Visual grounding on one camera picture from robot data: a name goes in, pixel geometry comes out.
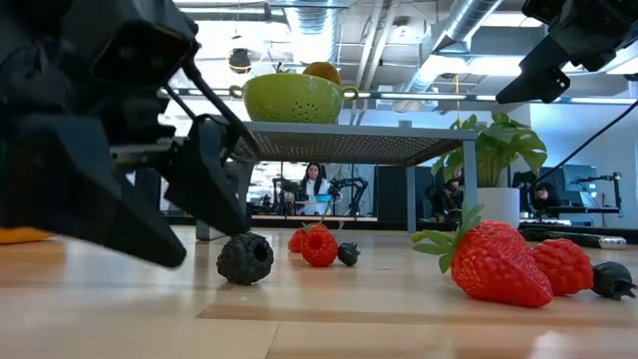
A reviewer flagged green plant in white pot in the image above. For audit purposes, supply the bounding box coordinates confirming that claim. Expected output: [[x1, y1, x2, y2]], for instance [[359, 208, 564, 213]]
[[432, 112, 548, 229]]

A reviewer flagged tall black cabinet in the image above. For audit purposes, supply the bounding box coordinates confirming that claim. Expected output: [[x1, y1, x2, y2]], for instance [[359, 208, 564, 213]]
[[374, 165, 410, 224]]

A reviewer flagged black kitchen knife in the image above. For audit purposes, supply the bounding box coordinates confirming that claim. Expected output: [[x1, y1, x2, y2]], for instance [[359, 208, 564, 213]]
[[517, 227, 628, 250]]

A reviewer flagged grey perforated metal shelf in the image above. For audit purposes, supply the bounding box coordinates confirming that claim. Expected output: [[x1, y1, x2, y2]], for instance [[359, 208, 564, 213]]
[[193, 121, 480, 242]]

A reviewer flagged green colander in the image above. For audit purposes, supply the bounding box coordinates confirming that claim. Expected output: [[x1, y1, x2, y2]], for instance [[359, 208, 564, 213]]
[[228, 73, 360, 125]]

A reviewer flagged background computer monitor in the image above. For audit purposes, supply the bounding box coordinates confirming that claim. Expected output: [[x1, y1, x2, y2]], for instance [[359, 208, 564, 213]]
[[562, 164, 598, 208]]

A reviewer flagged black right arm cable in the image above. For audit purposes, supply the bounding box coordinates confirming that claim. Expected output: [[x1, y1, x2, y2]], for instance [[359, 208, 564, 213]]
[[526, 99, 638, 193]]

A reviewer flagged black aluminium table frame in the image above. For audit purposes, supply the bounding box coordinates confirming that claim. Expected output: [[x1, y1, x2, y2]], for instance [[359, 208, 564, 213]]
[[159, 214, 638, 235]]

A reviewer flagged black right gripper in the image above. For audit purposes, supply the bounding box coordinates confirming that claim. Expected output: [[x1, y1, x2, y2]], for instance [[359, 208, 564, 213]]
[[495, 0, 638, 106]]

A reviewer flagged small dark blueberry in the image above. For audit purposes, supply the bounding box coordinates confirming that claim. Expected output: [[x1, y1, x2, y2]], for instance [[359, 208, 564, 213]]
[[591, 260, 638, 301], [337, 241, 360, 267]]

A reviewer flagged blackberry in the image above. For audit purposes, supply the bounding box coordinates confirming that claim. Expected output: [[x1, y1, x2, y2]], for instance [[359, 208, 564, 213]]
[[215, 232, 275, 286]]

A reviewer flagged red raspberry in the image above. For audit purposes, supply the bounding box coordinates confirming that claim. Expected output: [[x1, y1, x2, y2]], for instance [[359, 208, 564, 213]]
[[300, 223, 339, 268], [528, 237, 594, 297]]

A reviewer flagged silver ventilation duct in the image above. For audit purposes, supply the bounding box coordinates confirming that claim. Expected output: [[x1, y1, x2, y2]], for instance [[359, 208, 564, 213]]
[[393, 0, 504, 114], [284, 0, 341, 67]]

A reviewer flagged black hanging cable reel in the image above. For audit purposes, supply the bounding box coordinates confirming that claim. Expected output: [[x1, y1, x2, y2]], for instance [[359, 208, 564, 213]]
[[227, 47, 254, 75]]

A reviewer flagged person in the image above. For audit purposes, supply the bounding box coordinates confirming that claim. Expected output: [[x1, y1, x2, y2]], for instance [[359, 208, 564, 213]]
[[297, 163, 331, 216], [531, 182, 562, 211]]

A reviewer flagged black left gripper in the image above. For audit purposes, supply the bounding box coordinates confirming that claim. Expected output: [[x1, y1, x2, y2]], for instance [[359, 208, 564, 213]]
[[0, 0, 188, 269]]

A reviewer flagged orange yellow mango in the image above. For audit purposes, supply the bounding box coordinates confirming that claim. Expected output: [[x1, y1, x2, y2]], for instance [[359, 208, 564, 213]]
[[0, 227, 54, 245]]

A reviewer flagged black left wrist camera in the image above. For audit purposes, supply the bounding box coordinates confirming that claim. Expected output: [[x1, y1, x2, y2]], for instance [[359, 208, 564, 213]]
[[64, 0, 201, 89]]

